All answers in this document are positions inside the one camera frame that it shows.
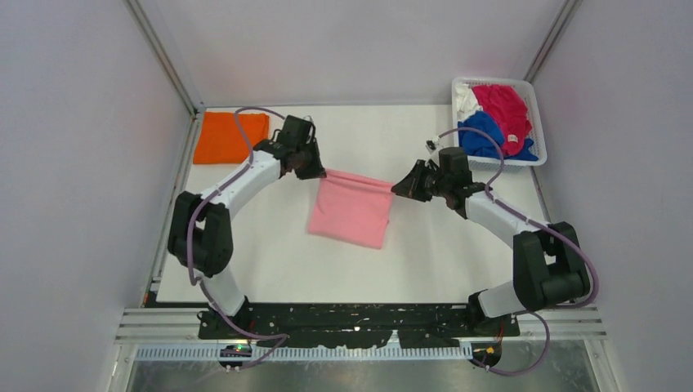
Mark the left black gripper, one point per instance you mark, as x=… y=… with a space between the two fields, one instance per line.
x=315 y=171

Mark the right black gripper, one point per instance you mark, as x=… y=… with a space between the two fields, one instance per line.
x=412 y=186

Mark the pink t shirt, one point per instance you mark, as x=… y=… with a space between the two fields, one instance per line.
x=352 y=208

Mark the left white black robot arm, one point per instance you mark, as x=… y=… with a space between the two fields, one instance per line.
x=200 y=235

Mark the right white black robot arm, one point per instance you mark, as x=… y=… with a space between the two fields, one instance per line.
x=547 y=266

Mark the blue t shirt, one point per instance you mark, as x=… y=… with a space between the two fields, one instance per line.
x=475 y=144

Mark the folded orange t shirt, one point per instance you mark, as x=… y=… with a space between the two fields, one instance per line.
x=221 y=142

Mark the white t shirt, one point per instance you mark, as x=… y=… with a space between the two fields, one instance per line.
x=466 y=102

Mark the magenta t shirt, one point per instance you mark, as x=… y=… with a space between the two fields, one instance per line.
x=509 y=111

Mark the white plastic basket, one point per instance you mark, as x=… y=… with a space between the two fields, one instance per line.
x=526 y=91

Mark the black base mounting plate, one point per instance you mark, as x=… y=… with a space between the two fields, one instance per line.
x=354 y=326

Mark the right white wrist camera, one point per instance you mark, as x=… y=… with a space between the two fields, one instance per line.
x=432 y=146

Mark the aluminium frame rail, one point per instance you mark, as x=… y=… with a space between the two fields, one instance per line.
x=158 y=35

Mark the white slotted cable duct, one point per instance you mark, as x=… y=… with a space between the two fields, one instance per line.
x=246 y=353

